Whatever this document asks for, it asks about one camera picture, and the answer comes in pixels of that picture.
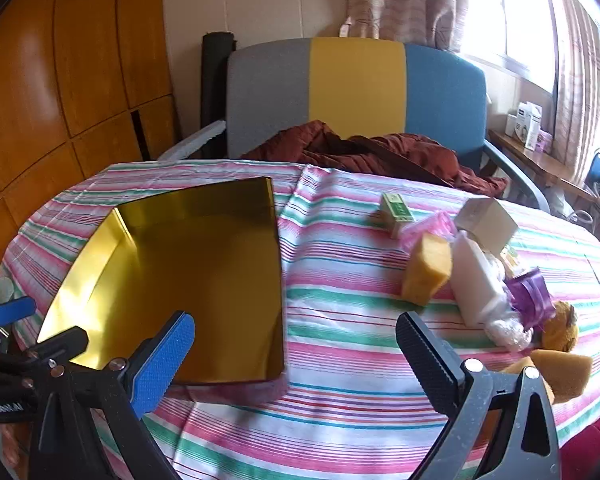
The wooden desk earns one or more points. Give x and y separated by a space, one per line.
545 160

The grey yellow blue armchair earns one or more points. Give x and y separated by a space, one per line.
355 85

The white cardboard box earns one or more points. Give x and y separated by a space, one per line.
487 220

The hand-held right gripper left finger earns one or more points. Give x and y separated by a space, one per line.
165 360

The tan sponge wedge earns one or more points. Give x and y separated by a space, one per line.
560 370

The yellow plush toy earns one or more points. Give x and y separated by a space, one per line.
560 327

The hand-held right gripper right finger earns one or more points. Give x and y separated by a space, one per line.
425 360

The maroon tin box gold inside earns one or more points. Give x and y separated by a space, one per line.
180 260

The striped bedsheet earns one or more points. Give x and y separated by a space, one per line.
355 310

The yellow sponge block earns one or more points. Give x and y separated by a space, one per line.
427 270

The white carton with blue print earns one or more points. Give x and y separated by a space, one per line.
529 122

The small green box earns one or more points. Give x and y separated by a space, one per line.
397 210

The purple snack packet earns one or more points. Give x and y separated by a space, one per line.
530 295

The rust brown jacket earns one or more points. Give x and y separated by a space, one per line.
380 152

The pink packet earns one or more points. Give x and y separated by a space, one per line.
430 227

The pink tissue box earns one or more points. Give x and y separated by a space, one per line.
545 141

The window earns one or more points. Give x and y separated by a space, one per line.
515 20

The white block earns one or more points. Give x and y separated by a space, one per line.
477 280

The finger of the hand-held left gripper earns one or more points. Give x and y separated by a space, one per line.
60 342
12 310

